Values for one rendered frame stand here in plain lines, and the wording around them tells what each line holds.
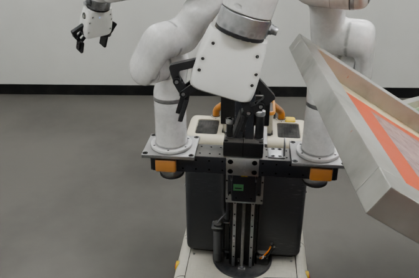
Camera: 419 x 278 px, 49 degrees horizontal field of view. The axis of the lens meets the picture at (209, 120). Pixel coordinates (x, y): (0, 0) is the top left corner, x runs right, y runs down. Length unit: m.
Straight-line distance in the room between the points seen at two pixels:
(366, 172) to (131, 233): 2.47
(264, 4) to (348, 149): 0.23
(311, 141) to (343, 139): 0.76
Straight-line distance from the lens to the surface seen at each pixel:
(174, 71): 0.70
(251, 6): 0.64
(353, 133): 0.58
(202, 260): 2.27
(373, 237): 3.01
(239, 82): 0.69
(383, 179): 0.49
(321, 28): 1.17
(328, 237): 2.93
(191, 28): 1.17
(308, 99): 1.31
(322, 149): 1.35
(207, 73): 0.68
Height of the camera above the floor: 1.80
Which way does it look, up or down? 25 degrees down
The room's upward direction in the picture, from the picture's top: straight up
